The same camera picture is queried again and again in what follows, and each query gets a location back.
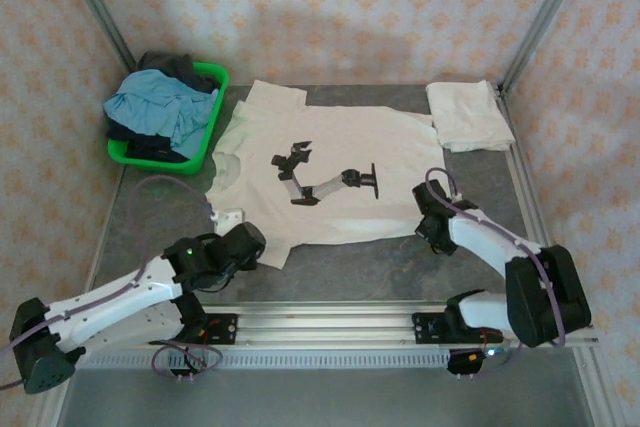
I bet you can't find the white t-shirt with robot print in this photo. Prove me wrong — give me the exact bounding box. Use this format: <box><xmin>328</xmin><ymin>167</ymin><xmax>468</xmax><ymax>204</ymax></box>
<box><xmin>204</xmin><ymin>79</ymin><xmax>449</xmax><ymax>268</ymax></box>

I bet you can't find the folded plain white t-shirt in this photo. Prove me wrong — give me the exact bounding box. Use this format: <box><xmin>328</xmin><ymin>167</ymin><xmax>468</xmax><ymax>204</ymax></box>
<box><xmin>425</xmin><ymin>80</ymin><xmax>516</xmax><ymax>154</ymax></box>

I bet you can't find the navy blue t-shirt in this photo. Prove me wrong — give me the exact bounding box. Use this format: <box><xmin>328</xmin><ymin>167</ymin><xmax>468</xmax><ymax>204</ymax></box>
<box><xmin>105</xmin><ymin>119</ymin><xmax>191</xmax><ymax>164</ymax></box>

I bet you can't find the green plastic laundry basket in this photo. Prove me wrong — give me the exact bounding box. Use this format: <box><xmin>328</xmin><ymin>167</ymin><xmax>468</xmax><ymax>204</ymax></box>
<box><xmin>107</xmin><ymin>61</ymin><xmax>231</xmax><ymax>177</ymax></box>

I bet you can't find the black controller box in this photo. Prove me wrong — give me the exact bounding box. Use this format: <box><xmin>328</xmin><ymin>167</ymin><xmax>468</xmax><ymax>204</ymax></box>
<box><xmin>447</xmin><ymin>346</ymin><xmax>494</xmax><ymax>378</ymax></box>

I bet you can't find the light blue t-shirt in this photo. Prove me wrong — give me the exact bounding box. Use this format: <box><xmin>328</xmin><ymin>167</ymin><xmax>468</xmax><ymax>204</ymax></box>
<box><xmin>102</xmin><ymin>70</ymin><xmax>221</xmax><ymax>158</ymax></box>

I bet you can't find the dark grey t-shirt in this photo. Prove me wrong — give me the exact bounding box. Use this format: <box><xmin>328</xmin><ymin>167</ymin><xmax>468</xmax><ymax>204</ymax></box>
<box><xmin>137</xmin><ymin>50</ymin><xmax>214</xmax><ymax>93</ymax></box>

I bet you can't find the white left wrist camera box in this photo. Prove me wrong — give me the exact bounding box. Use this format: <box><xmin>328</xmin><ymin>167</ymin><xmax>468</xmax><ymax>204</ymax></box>
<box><xmin>209</xmin><ymin>207</ymin><xmax>246</xmax><ymax>236</ymax></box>

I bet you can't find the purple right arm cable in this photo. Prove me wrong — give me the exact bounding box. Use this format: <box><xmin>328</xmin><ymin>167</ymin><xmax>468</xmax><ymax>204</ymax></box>
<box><xmin>424</xmin><ymin>166</ymin><xmax>569</xmax><ymax>378</ymax></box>

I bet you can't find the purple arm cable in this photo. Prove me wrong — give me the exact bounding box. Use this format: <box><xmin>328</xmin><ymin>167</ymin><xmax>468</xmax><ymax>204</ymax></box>
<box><xmin>0</xmin><ymin>175</ymin><xmax>225</xmax><ymax>391</ymax></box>
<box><xmin>424</xmin><ymin>166</ymin><xmax>569</xmax><ymax>378</ymax></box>

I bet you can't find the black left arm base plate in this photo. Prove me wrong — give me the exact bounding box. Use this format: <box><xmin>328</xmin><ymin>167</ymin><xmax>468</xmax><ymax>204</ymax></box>
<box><xmin>197</xmin><ymin>313</ymin><xmax>239</xmax><ymax>347</ymax></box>

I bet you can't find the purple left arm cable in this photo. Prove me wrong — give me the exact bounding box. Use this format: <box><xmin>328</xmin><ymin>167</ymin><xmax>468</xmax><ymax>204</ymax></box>
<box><xmin>0</xmin><ymin>175</ymin><xmax>225</xmax><ymax>391</ymax></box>

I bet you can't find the aluminium table side rail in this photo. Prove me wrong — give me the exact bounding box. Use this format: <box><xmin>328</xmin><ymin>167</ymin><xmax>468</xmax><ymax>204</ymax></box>
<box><xmin>84</xmin><ymin>166</ymin><xmax>126</xmax><ymax>298</ymax></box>
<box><xmin>492</xmin><ymin>81</ymin><xmax>556</xmax><ymax>248</ymax></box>

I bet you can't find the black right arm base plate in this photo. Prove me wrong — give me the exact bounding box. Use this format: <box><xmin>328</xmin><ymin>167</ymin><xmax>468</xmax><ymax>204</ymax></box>
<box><xmin>411</xmin><ymin>311</ymin><xmax>504</xmax><ymax>347</ymax></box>

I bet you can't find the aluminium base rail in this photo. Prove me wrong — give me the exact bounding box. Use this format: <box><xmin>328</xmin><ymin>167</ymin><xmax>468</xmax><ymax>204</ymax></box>
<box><xmin>144</xmin><ymin>300</ymin><xmax>600</xmax><ymax>350</ymax></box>

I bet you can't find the grey slotted cable duct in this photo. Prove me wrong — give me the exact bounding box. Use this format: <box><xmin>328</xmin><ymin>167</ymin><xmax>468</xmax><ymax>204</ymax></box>
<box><xmin>74</xmin><ymin>350</ymin><xmax>501</xmax><ymax>372</ymax></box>

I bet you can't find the aluminium frame post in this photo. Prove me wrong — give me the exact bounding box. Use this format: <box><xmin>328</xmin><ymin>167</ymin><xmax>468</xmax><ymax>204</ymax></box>
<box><xmin>54</xmin><ymin>0</ymin><xmax>139</xmax><ymax>73</ymax></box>
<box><xmin>499</xmin><ymin>0</ymin><xmax>596</xmax><ymax>93</ymax></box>

